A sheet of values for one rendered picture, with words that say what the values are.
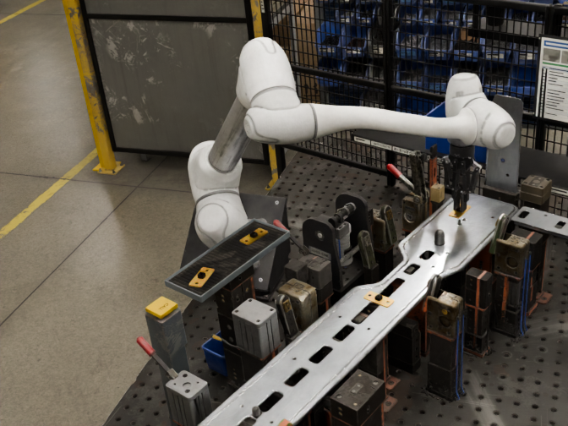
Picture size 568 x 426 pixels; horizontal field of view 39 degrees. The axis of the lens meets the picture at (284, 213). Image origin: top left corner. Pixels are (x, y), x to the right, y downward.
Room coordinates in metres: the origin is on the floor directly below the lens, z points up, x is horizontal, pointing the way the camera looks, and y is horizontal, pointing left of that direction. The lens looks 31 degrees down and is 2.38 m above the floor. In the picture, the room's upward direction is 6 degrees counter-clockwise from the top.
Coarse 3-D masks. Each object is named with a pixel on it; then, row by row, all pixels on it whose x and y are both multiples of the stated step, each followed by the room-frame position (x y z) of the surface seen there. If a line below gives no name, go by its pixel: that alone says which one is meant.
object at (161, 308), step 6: (156, 300) 1.67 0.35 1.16; (162, 300) 1.67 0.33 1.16; (168, 300) 1.67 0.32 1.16; (150, 306) 1.65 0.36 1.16; (156, 306) 1.65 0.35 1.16; (162, 306) 1.64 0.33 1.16; (168, 306) 1.64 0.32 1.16; (174, 306) 1.64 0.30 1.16; (150, 312) 1.63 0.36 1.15; (156, 312) 1.62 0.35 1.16; (162, 312) 1.62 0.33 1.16; (168, 312) 1.62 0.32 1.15
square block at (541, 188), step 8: (536, 176) 2.28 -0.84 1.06; (528, 184) 2.23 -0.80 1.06; (536, 184) 2.23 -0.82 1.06; (544, 184) 2.22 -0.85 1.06; (520, 192) 2.25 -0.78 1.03; (528, 192) 2.23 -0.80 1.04; (536, 192) 2.21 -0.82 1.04; (544, 192) 2.21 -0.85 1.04; (528, 200) 2.22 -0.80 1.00; (536, 200) 2.21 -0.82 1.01; (544, 200) 2.21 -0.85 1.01; (520, 208) 2.24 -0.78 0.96; (536, 208) 2.21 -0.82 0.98; (544, 208) 2.22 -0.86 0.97; (520, 216) 2.24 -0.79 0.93
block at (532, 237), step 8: (512, 232) 2.08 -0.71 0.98; (520, 232) 2.08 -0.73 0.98; (528, 232) 2.07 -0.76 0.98; (536, 232) 2.07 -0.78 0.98; (536, 240) 2.03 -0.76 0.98; (536, 248) 2.02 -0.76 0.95; (528, 256) 2.02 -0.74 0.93; (536, 256) 2.02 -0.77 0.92; (536, 264) 2.03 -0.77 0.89; (536, 272) 2.06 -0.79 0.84; (536, 280) 2.06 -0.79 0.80; (528, 288) 2.02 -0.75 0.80; (536, 288) 2.05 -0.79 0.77; (528, 296) 2.01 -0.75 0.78; (528, 304) 2.01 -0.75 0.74; (536, 304) 2.05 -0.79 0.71; (528, 312) 2.01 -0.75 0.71
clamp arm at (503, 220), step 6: (504, 216) 1.97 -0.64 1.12; (498, 222) 1.97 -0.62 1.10; (504, 222) 1.96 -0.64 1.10; (498, 228) 1.97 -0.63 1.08; (504, 228) 1.97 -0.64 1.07; (498, 234) 1.97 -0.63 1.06; (504, 234) 1.99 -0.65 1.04; (492, 240) 1.98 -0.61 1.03; (492, 246) 1.98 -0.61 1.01; (492, 252) 1.98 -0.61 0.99
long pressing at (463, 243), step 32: (448, 224) 2.14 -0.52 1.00; (480, 224) 2.12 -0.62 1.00; (416, 256) 1.98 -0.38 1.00; (448, 256) 1.96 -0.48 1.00; (352, 288) 1.85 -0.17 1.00; (384, 288) 1.84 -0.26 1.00; (416, 288) 1.82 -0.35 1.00; (320, 320) 1.72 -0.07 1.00; (384, 320) 1.69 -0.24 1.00; (288, 352) 1.60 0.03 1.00; (352, 352) 1.58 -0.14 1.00; (256, 384) 1.50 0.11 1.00; (320, 384) 1.47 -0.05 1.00; (224, 416) 1.40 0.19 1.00; (288, 416) 1.38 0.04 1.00
